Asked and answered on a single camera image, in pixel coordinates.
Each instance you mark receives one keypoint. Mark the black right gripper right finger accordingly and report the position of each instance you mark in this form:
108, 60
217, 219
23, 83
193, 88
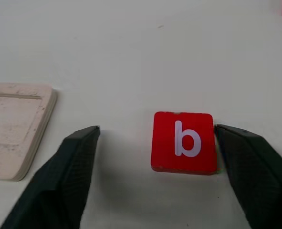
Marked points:
257, 176

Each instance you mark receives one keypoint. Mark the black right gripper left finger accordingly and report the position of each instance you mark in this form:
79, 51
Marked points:
57, 181

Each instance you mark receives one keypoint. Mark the red letter b block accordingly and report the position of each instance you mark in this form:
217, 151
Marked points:
164, 143

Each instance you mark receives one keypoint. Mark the light wooden tray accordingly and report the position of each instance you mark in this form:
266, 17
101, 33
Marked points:
12, 133

